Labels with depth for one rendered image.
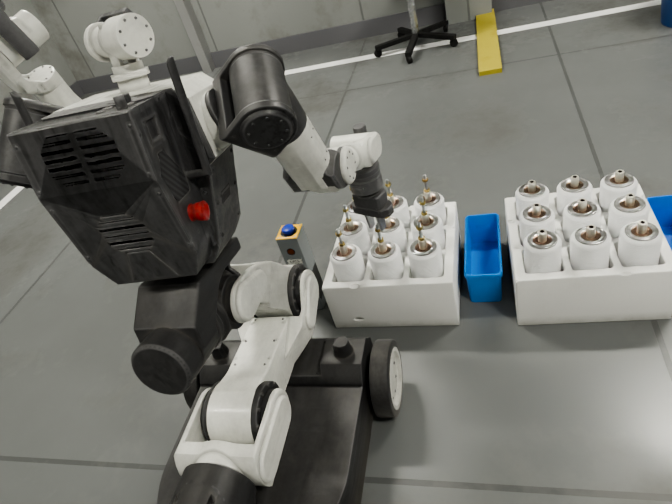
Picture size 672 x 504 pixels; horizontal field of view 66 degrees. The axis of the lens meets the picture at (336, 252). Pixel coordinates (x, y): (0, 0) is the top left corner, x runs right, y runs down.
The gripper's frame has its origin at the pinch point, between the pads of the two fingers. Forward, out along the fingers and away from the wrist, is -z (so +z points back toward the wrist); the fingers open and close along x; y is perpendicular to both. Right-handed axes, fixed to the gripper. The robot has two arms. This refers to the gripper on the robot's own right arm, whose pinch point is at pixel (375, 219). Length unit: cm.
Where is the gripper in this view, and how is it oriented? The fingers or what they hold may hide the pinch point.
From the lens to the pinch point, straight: 146.5
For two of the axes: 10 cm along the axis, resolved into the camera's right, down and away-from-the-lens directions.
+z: -2.5, -7.5, -6.1
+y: 5.5, -6.3, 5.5
